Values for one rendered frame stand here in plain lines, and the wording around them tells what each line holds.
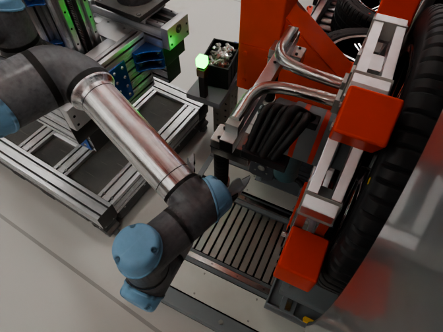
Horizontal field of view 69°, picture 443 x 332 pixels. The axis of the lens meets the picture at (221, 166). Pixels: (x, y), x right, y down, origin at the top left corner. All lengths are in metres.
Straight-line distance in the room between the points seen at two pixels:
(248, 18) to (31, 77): 0.79
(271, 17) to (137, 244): 0.91
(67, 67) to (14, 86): 0.09
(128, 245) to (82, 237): 1.22
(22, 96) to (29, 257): 1.20
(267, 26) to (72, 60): 0.74
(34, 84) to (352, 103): 0.53
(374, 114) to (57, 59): 0.55
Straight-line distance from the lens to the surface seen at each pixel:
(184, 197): 0.55
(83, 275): 1.65
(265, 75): 0.78
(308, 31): 1.27
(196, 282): 1.44
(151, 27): 1.38
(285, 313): 1.35
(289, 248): 0.64
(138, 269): 0.51
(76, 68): 0.68
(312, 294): 1.32
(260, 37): 1.26
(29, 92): 0.68
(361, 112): 0.49
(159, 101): 1.86
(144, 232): 0.52
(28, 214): 1.91
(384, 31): 0.75
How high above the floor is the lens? 1.47
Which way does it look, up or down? 55 degrees down
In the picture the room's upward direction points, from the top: straight up
